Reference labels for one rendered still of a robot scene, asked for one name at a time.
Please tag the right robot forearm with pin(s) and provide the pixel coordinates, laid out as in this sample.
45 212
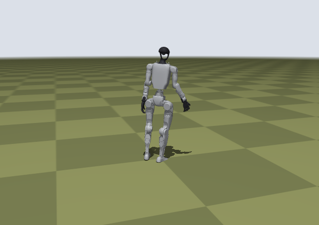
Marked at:
180 92

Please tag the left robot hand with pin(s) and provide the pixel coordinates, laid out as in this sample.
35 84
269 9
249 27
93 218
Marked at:
143 103

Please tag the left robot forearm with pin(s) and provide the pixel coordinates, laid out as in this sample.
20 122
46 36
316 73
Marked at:
146 91

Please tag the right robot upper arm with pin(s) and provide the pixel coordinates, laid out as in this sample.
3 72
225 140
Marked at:
174 71

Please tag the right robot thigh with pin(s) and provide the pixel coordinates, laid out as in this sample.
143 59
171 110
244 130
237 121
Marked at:
167 118

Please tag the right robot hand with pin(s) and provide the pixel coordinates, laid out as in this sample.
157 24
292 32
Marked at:
185 105

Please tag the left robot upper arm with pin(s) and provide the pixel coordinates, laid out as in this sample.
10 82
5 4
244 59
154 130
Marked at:
148 82

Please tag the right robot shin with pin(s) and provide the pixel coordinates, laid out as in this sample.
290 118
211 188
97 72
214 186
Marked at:
163 142

